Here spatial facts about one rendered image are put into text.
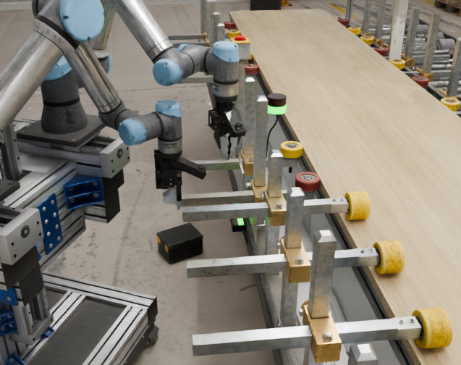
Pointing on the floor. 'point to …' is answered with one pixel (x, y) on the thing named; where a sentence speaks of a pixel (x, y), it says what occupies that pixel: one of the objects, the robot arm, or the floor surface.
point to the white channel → (398, 29)
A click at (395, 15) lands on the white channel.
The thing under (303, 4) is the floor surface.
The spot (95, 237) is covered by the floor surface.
